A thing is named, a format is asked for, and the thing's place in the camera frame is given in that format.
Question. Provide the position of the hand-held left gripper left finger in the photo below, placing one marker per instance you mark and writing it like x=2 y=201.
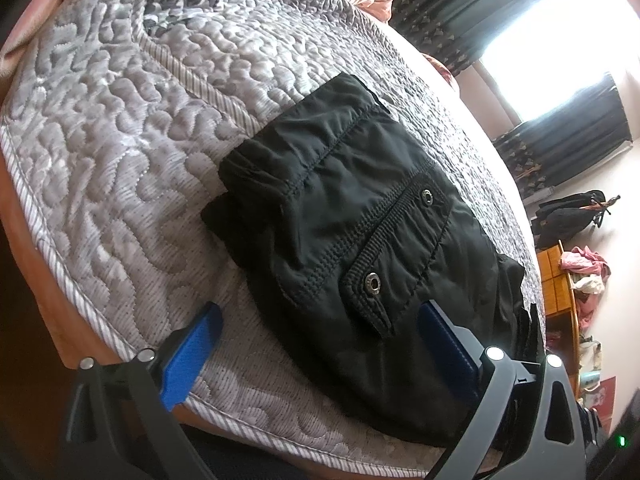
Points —
x=192 y=357

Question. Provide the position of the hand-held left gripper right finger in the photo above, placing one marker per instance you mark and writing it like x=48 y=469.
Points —
x=450 y=355

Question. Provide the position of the black quilted pants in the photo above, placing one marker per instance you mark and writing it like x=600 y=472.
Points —
x=350 y=220

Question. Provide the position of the yellow wooden dresser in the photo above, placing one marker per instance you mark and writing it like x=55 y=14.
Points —
x=555 y=285

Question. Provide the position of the white crumpled cloth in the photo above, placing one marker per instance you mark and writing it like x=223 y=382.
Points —
x=589 y=285

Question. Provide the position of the pile of pink clothes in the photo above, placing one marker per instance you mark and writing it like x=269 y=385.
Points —
x=582 y=260

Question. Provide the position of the pink bed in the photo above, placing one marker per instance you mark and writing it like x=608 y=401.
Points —
x=35 y=280

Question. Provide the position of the dark hanging coats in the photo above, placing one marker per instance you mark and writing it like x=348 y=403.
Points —
x=562 y=220

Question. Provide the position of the wooden coat rack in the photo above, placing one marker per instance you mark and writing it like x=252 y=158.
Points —
x=602 y=207

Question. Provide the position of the grey quilted bedspread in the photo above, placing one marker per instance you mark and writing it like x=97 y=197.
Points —
x=125 y=135

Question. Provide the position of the dark patterned curtain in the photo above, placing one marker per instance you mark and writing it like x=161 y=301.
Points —
x=565 y=145
x=465 y=5

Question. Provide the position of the pink striped pillow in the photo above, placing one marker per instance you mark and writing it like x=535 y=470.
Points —
x=440 y=69

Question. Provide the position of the bright window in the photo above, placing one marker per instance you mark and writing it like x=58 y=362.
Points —
x=575 y=35

